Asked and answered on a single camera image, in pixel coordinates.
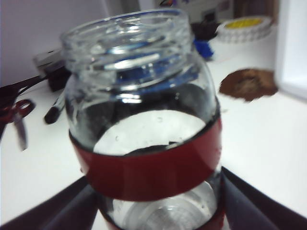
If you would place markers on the black marker pen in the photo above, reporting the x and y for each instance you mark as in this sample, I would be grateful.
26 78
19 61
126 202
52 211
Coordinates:
54 111

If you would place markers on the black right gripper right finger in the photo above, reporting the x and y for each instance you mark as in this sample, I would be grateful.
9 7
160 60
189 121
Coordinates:
259 208

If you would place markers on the blue cloth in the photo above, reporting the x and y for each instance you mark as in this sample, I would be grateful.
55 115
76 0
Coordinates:
204 49

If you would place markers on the white double-sided tape roll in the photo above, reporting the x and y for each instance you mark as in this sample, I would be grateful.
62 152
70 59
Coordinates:
242 30

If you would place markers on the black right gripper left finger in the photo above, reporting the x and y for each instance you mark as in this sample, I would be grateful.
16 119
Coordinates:
60 210

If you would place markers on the clear bottle two red belts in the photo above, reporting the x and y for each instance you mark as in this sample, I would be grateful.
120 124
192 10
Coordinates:
148 172

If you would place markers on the white AUX water dispenser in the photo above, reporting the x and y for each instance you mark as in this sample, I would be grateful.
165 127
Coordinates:
292 48

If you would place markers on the black background equipment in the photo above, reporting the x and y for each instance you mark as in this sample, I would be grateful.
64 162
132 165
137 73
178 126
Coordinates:
205 30

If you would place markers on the grey black device box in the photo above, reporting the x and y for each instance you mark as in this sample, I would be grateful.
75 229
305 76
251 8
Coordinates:
52 72

